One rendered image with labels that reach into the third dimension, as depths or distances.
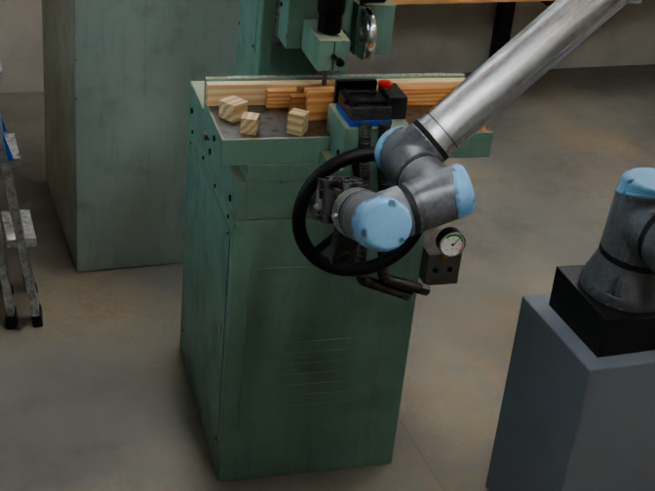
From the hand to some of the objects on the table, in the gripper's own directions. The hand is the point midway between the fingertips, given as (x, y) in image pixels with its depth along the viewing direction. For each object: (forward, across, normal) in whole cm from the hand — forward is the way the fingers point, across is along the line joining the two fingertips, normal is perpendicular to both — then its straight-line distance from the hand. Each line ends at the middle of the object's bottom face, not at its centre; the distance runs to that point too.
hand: (323, 208), depth 236 cm
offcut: (+32, +11, -16) cm, 37 cm away
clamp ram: (+25, -15, -14) cm, 32 cm away
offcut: (+25, +9, -13) cm, 29 cm away
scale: (+38, -15, -24) cm, 47 cm away
